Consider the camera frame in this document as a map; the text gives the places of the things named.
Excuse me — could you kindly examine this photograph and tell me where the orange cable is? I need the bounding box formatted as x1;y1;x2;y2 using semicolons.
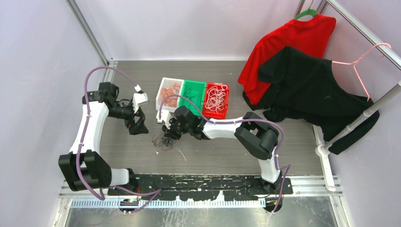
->
160;82;183;105

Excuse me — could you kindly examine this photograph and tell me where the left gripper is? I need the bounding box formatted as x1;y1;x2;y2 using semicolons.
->
107;102;149;135

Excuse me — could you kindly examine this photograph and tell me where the red plastic bin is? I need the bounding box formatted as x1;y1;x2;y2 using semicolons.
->
202;83;229;119

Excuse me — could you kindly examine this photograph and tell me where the green hanger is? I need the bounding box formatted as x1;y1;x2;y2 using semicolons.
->
294;0;318;20

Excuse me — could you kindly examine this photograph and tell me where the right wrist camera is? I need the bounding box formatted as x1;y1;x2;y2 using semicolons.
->
156;110;172;129

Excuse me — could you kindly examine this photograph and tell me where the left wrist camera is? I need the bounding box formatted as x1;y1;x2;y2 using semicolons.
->
132;85;148;113

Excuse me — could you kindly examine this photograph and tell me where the red t-shirt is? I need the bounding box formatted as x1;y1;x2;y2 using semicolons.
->
238;14;336;110

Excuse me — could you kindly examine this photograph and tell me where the black cable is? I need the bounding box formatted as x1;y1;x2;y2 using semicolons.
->
183;88;200;110

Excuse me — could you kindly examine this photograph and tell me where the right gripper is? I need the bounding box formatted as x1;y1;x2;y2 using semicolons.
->
162;117;192;140

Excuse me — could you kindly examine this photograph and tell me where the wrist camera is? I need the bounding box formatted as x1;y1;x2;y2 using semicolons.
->
132;85;148;113
156;110;172;129

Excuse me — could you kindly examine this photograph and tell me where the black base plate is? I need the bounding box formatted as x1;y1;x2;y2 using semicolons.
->
107;174;294;202

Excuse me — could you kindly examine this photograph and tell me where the metal clothes rack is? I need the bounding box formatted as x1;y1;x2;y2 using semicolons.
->
294;0;401;150

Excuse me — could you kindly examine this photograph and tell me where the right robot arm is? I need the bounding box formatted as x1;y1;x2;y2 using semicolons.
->
156;106;282;194

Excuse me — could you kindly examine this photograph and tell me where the green plastic bin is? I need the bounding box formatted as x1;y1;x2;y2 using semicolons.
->
179;80;207;116

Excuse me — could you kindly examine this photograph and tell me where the pink hanger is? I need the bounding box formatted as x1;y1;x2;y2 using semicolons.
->
331;43;392;102

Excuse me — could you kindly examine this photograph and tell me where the cable bundle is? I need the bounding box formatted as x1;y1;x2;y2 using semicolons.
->
151;133;178;150

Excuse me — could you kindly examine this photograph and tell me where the black t-shirt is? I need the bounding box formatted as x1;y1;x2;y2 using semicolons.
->
243;46;373;142

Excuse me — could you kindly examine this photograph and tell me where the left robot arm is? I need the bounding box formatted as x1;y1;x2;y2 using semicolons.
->
58;82;149;195

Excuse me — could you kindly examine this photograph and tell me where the white plastic bin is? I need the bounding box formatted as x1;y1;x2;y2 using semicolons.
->
156;77;184;113

